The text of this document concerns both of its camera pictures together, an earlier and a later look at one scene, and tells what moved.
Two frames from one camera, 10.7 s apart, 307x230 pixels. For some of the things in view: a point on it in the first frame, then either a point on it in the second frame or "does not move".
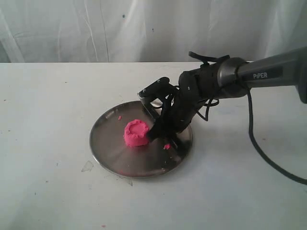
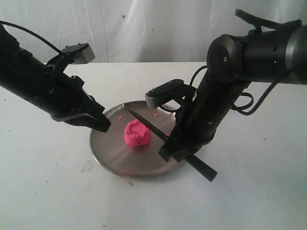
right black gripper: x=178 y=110 → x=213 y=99
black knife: x=157 y=131 → x=199 y=168
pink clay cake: x=136 y=133 does not move
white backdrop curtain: x=147 y=31 does not move
